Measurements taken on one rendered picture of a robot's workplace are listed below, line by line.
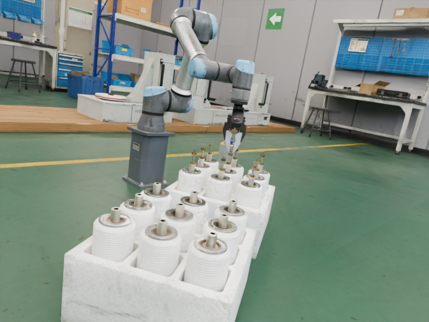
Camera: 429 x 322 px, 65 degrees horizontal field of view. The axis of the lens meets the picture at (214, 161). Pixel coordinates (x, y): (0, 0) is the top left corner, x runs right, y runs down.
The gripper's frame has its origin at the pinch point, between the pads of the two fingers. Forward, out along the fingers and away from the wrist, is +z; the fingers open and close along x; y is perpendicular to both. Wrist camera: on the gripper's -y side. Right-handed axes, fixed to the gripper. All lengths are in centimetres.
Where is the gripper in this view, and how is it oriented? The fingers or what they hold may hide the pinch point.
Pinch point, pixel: (231, 149)
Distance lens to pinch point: 137.7
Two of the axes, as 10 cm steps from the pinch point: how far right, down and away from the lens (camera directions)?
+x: -9.9, -1.6, 0.2
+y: 0.6, -2.2, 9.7
